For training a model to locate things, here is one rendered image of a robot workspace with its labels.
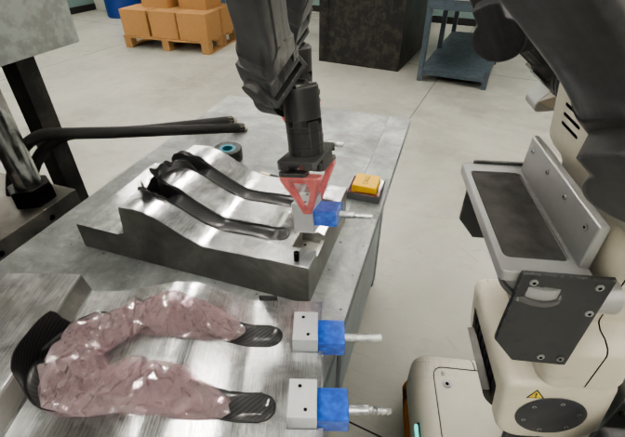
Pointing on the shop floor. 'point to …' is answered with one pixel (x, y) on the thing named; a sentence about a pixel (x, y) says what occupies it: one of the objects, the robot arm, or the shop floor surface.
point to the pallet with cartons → (179, 14)
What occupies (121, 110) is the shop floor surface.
